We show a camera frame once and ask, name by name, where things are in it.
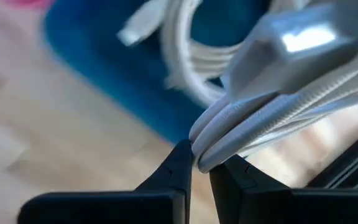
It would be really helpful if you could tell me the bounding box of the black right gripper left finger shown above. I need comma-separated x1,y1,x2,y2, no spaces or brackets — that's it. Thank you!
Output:
17,139,195,224

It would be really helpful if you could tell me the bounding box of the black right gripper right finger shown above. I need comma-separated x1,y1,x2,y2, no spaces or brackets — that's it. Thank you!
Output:
209,154,358,224

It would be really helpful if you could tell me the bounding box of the beige USB cable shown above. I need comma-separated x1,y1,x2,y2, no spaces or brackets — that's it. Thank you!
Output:
188,0,358,174
116,0,270,108

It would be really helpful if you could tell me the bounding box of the blue plastic bin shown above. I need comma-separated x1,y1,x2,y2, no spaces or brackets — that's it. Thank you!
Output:
43,0,276,145

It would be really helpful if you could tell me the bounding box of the pink plastic bin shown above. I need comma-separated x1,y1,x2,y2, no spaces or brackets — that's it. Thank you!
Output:
3,0,56,11

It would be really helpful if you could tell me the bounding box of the black metal frame rail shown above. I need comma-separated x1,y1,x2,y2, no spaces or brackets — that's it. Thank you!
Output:
305,123,358,190

